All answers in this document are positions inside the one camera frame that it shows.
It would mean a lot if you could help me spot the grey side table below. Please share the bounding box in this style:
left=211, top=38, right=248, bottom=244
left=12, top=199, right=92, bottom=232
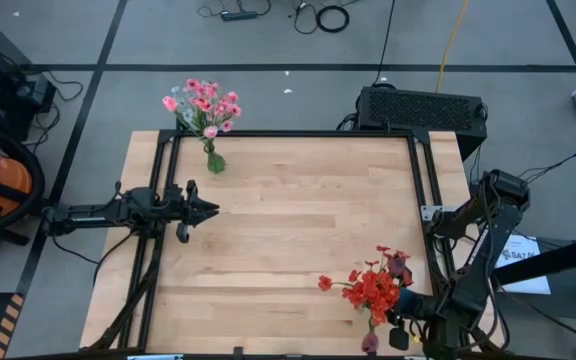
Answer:
left=480, top=227, right=576, bottom=321

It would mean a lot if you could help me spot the white paper sheet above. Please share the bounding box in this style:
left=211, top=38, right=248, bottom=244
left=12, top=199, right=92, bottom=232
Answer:
left=495, top=234, right=553, bottom=296

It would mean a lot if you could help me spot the black table frame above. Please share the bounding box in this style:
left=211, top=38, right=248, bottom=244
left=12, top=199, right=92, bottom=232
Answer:
left=87, top=128, right=504, bottom=354

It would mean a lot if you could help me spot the silver bracket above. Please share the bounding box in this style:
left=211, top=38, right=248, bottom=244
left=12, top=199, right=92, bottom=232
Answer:
left=420, top=204, right=444, bottom=222

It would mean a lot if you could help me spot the orange vacuum cleaner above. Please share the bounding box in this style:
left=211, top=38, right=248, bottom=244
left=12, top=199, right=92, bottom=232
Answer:
left=0, top=124, right=48, bottom=261

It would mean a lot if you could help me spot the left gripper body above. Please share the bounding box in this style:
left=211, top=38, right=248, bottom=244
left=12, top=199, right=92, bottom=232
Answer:
left=165, top=185, right=197, bottom=229

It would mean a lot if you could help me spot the coiled black cable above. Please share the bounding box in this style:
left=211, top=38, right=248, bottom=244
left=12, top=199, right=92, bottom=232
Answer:
left=315, top=4, right=351, bottom=35

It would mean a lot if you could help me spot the black power strip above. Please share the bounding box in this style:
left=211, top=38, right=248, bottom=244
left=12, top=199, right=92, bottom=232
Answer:
left=220, top=10, right=259, bottom=23

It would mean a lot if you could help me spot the yellow cable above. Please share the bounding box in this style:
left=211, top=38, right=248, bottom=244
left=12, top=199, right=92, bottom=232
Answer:
left=435, top=0, right=471, bottom=94

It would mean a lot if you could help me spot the green glass vase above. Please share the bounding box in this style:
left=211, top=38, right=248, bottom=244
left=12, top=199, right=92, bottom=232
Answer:
left=206, top=139, right=227, bottom=175

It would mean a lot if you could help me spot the white flower spray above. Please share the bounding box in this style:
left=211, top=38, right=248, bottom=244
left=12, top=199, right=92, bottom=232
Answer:
left=170, top=85, right=197, bottom=126

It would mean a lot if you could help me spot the pink flower spray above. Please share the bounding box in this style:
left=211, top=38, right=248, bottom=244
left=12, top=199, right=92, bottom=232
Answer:
left=185, top=78, right=243, bottom=134

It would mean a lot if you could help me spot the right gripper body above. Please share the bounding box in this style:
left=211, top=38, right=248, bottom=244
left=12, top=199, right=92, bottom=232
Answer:
left=410, top=294, right=464, bottom=359

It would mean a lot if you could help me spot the black metal stand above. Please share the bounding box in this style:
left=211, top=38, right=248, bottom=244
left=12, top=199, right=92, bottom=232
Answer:
left=492, top=244, right=576, bottom=360

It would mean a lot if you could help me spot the black hanging cable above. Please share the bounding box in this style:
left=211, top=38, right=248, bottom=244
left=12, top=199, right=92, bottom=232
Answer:
left=372, top=0, right=398, bottom=86

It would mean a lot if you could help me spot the black computer case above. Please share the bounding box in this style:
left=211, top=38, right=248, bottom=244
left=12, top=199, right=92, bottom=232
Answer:
left=356, top=84, right=489, bottom=162

